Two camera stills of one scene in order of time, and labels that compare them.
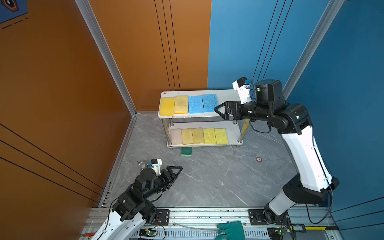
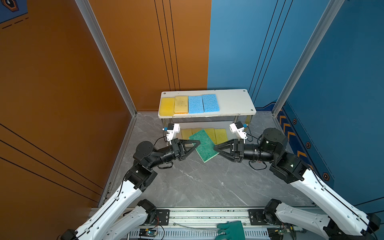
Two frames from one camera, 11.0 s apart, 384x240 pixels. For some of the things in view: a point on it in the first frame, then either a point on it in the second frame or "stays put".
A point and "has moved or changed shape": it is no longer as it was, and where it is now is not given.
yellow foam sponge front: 187,135 stays put
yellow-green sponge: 209,136 stays put
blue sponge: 195,104 stays put
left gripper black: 168,178 -> 178,149
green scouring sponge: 186,151 has moved or changed shape
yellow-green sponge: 221,136 stays put
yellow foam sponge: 181,104 stays put
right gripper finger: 226,115 -> 224,147
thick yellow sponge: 167,106 stays put
